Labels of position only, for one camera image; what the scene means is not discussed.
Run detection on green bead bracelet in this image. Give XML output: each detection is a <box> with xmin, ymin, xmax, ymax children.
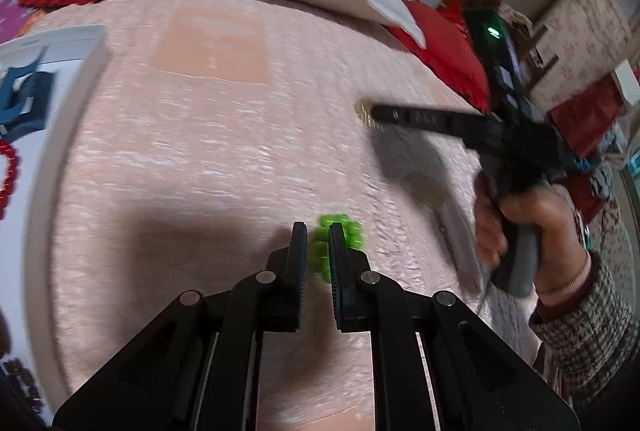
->
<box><xmin>306</xmin><ymin>213</ymin><xmax>367</xmax><ymax>285</ymax></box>

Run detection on gold beaded hair tie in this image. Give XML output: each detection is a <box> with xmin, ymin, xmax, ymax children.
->
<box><xmin>354</xmin><ymin>98</ymin><xmax>380</xmax><ymax>128</ymax></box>

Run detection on white shallow tray box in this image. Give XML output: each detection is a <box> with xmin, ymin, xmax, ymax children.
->
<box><xmin>1</xmin><ymin>25</ymin><xmax>110</xmax><ymax>425</ymax></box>

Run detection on red bead bracelet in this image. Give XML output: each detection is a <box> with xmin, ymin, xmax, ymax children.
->
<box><xmin>0</xmin><ymin>138</ymin><xmax>20</xmax><ymax>222</ymax></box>

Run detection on blue hair claw clip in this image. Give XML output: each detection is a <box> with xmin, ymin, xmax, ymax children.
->
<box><xmin>1</xmin><ymin>47</ymin><xmax>55</xmax><ymax>143</ymax></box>

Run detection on plaid sleeve forearm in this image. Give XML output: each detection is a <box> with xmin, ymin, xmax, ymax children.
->
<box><xmin>529</xmin><ymin>253</ymin><xmax>639</xmax><ymax>411</ymax></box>

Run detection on person's right hand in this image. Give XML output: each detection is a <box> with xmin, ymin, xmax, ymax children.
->
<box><xmin>474</xmin><ymin>173</ymin><xmax>590</xmax><ymax>307</ymax></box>

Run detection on red shopping bag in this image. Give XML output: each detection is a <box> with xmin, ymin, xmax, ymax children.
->
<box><xmin>548</xmin><ymin>75</ymin><xmax>624</xmax><ymax>158</ymax></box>

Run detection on red ruffled cushion right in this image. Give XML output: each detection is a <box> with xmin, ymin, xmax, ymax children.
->
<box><xmin>388</xmin><ymin>0</ymin><xmax>490</xmax><ymax>114</ymax></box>

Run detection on pink embroidered bedspread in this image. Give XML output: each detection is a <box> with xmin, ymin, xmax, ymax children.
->
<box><xmin>24</xmin><ymin>0</ymin><xmax>542</xmax><ymax>431</ymax></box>

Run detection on magenta floral blanket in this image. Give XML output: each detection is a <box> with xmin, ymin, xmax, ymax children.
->
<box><xmin>0</xmin><ymin>0</ymin><xmax>46</xmax><ymax>43</ymax></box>

